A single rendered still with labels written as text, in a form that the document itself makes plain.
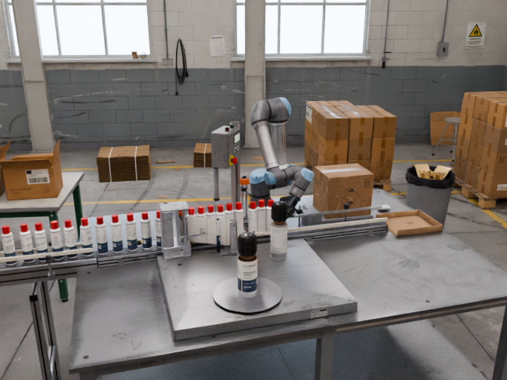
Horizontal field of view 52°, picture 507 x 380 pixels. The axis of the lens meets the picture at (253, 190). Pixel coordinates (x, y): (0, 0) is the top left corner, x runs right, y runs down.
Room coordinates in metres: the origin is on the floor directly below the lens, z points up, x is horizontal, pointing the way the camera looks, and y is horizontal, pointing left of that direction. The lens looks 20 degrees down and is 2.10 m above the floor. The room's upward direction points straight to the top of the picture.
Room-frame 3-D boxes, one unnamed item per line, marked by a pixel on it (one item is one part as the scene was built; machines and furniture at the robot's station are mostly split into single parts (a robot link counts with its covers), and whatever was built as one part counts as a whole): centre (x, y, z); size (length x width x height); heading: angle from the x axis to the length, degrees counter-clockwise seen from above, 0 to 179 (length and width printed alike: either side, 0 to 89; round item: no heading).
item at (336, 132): (6.36, -1.16, 0.45); 1.20 x 0.84 x 0.89; 7
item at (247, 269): (2.03, 0.03, 1.04); 0.09 x 0.09 x 0.29
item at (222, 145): (2.71, 0.15, 1.38); 0.17 x 0.10 x 0.19; 161
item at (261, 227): (2.68, -0.04, 0.98); 0.05 x 0.05 x 0.20
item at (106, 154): (6.47, 1.66, 0.16); 0.65 x 0.54 x 0.32; 99
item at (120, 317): (2.59, -0.13, 0.82); 2.10 x 1.50 x 0.02; 106
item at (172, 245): (2.45, 0.40, 1.01); 0.14 x 0.13 x 0.26; 106
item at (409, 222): (2.92, -0.94, 0.85); 0.30 x 0.26 x 0.04; 106
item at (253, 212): (2.65, 0.00, 0.98); 0.05 x 0.05 x 0.20
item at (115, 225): (2.47, 0.71, 0.98); 0.05 x 0.05 x 0.20
